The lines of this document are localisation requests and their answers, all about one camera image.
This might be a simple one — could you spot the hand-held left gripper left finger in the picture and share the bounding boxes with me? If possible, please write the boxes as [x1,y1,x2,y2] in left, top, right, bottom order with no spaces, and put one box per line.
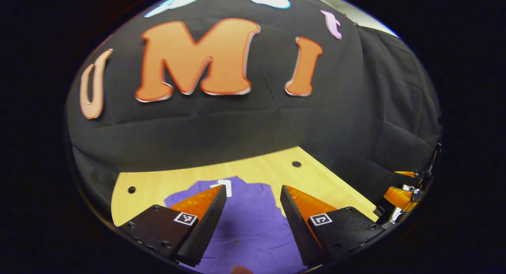
[118,184,228,267]

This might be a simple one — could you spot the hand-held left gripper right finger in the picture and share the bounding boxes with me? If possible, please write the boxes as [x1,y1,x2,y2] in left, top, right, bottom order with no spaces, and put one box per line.
[279,185,387,267]

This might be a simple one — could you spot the purple shirt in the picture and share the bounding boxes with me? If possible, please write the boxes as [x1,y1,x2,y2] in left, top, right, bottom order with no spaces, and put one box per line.
[164,176,309,274]

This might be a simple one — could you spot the black backdrop cloth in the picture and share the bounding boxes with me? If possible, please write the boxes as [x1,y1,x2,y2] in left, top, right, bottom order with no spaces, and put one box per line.
[65,0,442,219]

